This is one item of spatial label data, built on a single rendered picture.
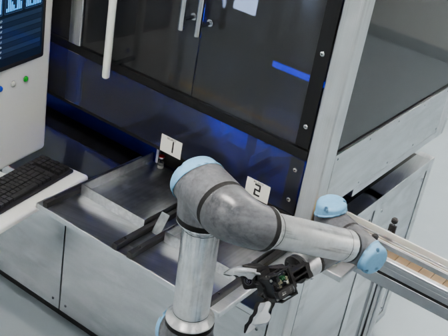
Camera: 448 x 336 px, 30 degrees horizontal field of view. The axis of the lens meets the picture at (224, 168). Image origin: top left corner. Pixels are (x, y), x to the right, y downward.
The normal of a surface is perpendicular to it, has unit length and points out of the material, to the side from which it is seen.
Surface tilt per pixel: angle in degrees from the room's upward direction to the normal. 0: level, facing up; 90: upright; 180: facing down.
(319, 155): 90
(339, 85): 90
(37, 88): 90
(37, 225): 90
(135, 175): 0
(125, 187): 0
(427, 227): 0
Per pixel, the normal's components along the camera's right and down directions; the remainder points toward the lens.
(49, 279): -0.58, 0.31
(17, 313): 0.15, -0.86
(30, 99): 0.86, 0.36
